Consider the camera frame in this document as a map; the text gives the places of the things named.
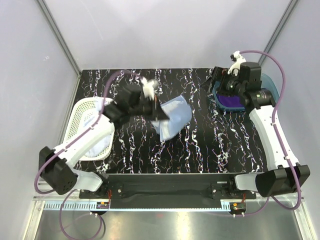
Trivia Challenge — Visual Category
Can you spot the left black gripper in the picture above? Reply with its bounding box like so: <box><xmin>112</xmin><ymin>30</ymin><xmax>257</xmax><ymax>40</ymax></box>
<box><xmin>129</xmin><ymin>96</ymin><xmax>170</xmax><ymax>123</ymax></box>

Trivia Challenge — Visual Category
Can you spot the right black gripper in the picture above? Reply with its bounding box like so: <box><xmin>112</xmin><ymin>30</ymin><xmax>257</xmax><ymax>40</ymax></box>
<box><xmin>199</xmin><ymin>66</ymin><xmax>245</xmax><ymax>98</ymax></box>

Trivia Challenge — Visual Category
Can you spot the light blue towel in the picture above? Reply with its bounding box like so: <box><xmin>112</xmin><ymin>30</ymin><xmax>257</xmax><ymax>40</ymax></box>
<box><xmin>151</xmin><ymin>95</ymin><xmax>192</xmax><ymax>141</ymax></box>

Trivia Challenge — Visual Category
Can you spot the purple towel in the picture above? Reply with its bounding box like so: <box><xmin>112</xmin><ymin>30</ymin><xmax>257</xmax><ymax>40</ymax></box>
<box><xmin>217</xmin><ymin>94</ymin><xmax>243</xmax><ymax>108</ymax></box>

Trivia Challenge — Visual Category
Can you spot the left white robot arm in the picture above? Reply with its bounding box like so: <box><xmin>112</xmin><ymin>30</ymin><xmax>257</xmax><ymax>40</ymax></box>
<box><xmin>34</xmin><ymin>85</ymin><xmax>169</xmax><ymax>198</ymax></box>

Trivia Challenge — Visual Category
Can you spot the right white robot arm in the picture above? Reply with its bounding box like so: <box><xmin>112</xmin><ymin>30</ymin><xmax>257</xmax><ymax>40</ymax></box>
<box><xmin>202</xmin><ymin>62</ymin><xmax>311</xmax><ymax>199</ymax></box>

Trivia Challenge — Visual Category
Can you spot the teal transparent plastic tray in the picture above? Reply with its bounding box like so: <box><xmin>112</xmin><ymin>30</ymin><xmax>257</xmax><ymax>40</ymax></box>
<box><xmin>212</xmin><ymin>73</ymin><xmax>280</xmax><ymax>112</ymax></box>

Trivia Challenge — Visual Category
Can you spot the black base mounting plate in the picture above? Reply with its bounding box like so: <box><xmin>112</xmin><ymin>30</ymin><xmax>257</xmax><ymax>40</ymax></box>
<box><xmin>79</xmin><ymin>173</ymin><xmax>257</xmax><ymax>212</ymax></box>

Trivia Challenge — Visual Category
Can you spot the white plastic basket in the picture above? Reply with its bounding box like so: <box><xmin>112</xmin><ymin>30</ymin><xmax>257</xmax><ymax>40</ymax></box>
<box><xmin>63</xmin><ymin>97</ymin><xmax>112</xmax><ymax>162</ymax></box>

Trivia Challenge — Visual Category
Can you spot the left connector box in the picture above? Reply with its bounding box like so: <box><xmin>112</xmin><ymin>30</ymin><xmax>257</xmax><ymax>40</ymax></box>
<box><xmin>96</xmin><ymin>201</ymin><xmax>110</xmax><ymax>209</ymax></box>

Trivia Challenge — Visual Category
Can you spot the connector box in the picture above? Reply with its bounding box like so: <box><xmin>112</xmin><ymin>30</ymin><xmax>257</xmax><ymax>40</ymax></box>
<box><xmin>96</xmin><ymin>201</ymin><xmax>110</xmax><ymax>209</ymax></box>
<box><xmin>230</xmin><ymin>202</ymin><xmax>247</xmax><ymax>212</ymax></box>

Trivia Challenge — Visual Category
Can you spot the right connector box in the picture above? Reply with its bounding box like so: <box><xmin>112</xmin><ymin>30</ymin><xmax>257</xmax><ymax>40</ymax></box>
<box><xmin>230</xmin><ymin>202</ymin><xmax>247</xmax><ymax>212</ymax></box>

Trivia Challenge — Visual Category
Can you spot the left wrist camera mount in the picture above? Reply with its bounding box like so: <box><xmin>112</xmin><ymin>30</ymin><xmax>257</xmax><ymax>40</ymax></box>
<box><xmin>141</xmin><ymin>77</ymin><xmax>159</xmax><ymax>100</ymax></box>

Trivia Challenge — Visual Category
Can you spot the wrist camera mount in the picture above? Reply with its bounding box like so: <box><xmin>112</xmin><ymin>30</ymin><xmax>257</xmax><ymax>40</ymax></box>
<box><xmin>227</xmin><ymin>50</ymin><xmax>247</xmax><ymax>75</ymax></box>
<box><xmin>141</xmin><ymin>77</ymin><xmax>159</xmax><ymax>100</ymax></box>

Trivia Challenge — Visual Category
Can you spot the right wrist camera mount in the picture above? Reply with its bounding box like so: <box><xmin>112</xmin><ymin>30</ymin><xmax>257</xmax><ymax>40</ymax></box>
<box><xmin>227</xmin><ymin>50</ymin><xmax>247</xmax><ymax>75</ymax></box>

